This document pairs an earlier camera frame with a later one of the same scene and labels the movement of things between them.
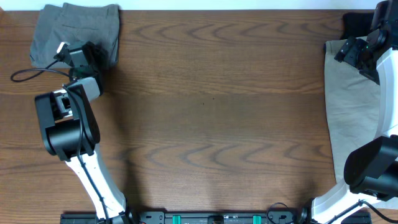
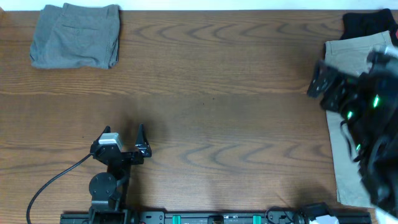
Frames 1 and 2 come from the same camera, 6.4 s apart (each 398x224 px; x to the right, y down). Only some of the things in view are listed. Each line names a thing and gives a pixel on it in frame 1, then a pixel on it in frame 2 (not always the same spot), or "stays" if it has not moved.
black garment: (356, 24) stays
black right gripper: (349, 51) -> (334, 94)
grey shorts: (75, 24) stays
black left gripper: (94, 53) -> (125, 155)
